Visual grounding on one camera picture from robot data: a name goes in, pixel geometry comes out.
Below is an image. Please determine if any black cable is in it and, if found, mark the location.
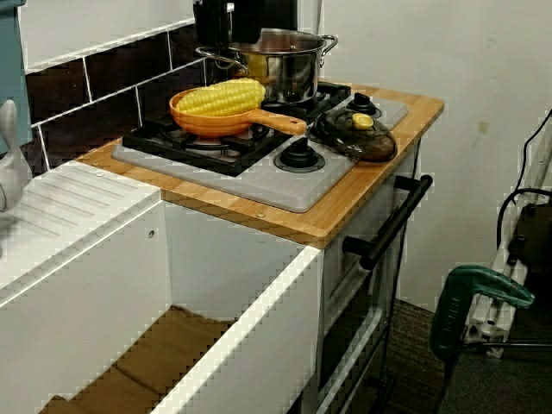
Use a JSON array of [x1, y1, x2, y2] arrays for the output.
[[495, 107, 552, 268]]

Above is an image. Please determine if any stainless steel pot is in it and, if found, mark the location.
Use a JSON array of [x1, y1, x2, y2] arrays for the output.
[[194, 28, 340, 106]]

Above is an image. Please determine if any black slanted panel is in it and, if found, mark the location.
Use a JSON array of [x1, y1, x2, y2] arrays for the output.
[[232, 0, 324, 44]]

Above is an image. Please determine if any yellow toy corn cob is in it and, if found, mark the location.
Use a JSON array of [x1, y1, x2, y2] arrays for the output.
[[174, 78, 267, 117]]

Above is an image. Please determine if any orange toy frying pan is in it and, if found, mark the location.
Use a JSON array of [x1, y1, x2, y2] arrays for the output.
[[168, 88, 309, 139]]

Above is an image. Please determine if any black oven door handle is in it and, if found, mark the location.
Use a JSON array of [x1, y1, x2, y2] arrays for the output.
[[342, 173, 434, 269]]

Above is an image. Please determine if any white toy sink basin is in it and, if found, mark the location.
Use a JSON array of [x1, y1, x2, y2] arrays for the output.
[[0, 161, 324, 414]]

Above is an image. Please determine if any white oven door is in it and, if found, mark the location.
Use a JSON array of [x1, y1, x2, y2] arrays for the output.
[[317, 189, 406, 414]]

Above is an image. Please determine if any glass lid with yellow knob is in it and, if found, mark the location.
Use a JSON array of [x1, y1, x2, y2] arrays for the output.
[[309, 106, 398, 164]]

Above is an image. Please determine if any green power drill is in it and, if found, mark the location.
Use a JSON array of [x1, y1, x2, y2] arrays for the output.
[[430, 265, 536, 367]]

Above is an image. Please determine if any black stove knob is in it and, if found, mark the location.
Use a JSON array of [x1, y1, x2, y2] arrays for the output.
[[347, 92, 384, 120], [273, 138, 327, 174]]

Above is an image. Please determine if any black burner grate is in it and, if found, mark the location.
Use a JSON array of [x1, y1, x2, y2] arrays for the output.
[[122, 103, 281, 178], [258, 80, 353, 126]]

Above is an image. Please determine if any gray toy stove plate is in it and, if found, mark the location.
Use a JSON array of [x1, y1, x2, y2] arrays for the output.
[[111, 92, 410, 215]]

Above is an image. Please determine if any black device box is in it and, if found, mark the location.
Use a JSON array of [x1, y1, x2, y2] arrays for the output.
[[508, 202, 552, 264]]

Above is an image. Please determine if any brown cloth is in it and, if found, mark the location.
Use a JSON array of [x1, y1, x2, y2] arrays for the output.
[[38, 304, 236, 414]]

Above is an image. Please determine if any silver metal frame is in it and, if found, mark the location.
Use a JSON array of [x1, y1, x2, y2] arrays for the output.
[[467, 141, 552, 359]]

